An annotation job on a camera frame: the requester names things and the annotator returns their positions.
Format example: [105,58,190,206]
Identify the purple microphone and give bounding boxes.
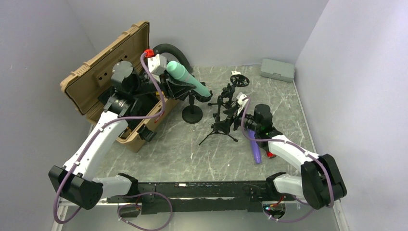
[247,130,262,164]

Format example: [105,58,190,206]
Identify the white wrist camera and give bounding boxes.
[144,49,167,81]
[236,92,249,113]

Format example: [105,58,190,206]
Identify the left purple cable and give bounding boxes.
[52,52,166,224]

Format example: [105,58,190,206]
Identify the purple loop cable base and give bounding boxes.
[117,192,174,231]

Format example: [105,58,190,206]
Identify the mint green microphone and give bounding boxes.
[166,61,211,98]

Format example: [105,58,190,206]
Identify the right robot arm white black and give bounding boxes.
[213,104,347,209]

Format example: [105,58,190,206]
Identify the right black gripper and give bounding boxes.
[214,105,260,135]

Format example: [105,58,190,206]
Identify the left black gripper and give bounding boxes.
[130,59,196,100]

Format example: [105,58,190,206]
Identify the white pvc elbow fitting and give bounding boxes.
[231,71,241,76]

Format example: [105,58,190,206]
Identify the black corrugated hose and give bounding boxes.
[152,43,194,74]

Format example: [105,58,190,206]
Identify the grey plastic case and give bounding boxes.
[259,59,295,82]

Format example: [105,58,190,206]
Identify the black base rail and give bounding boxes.
[107,180,294,215]

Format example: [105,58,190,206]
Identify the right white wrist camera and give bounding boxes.
[236,92,249,113]

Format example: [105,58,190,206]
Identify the black round base mic stand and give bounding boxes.
[182,91,212,124]

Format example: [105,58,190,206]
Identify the tan plastic tool case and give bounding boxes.
[60,21,179,153]

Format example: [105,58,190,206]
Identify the black tripod stand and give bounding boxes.
[199,104,238,145]

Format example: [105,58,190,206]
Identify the red glitter microphone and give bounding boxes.
[267,152,276,158]

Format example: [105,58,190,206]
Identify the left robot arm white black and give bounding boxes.
[49,111,140,210]

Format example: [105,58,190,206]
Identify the black tripod stand shock mount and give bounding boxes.
[207,74,250,109]

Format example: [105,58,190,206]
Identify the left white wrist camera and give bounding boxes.
[144,49,167,81]

